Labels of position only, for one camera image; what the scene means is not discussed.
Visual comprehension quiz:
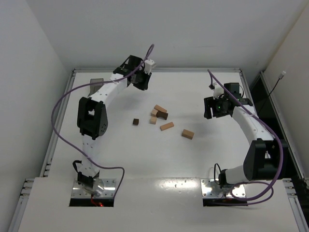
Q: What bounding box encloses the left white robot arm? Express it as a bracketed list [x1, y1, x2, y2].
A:
[75, 56, 155, 190]

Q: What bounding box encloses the smoky transparent plastic box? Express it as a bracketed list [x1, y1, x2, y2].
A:
[88, 78, 104, 96]

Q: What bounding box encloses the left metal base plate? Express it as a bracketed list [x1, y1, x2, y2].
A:
[71, 178, 116, 199]

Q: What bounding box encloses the purple cable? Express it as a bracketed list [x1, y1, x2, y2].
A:
[207, 69, 284, 200]
[52, 43, 155, 201]

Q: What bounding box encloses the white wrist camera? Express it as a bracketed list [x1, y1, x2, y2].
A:
[143, 59, 156, 74]
[209, 82, 224, 99]

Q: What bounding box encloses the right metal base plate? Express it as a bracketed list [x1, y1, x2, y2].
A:
[200, 178, 246, 200]

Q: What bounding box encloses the light wood long block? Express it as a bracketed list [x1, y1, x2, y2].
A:
[154, 104, 167, 113]
[160, 122, 174, 131]

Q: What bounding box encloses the small dark wood cube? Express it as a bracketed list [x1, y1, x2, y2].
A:
[132, 118, 140, 126]

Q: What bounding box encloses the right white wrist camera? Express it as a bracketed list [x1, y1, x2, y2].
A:
[209, 82, 224, 99]

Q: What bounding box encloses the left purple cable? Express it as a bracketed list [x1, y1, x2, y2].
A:
[52, 43, 155, 201]

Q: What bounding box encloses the dark wood arch block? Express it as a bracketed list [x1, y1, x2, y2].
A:
[156, 111, 169, 120]

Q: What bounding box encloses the black wall cable with plug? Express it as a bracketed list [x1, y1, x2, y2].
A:
[258, 71, 287, 114]

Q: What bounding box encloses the light brown block right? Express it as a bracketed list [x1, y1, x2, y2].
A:
[182, 129, 195, 140]

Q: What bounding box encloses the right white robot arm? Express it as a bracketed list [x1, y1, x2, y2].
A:
[204, 83, 288, 188]

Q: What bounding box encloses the metal base plate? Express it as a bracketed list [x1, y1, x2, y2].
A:
[71, 178, 116, 199]
[200, 178, 246, 200]

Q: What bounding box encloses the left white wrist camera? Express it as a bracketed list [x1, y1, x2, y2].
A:
[143, 59, 156, 74]

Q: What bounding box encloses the tan wood cube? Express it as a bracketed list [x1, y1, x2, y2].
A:
[151, 109, 158, 117]

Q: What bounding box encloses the pale wood cube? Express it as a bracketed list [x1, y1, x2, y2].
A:
[150, 116, 157, 125]

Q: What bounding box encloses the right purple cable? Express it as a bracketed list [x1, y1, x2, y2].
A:
[207, 69, 284, 200]

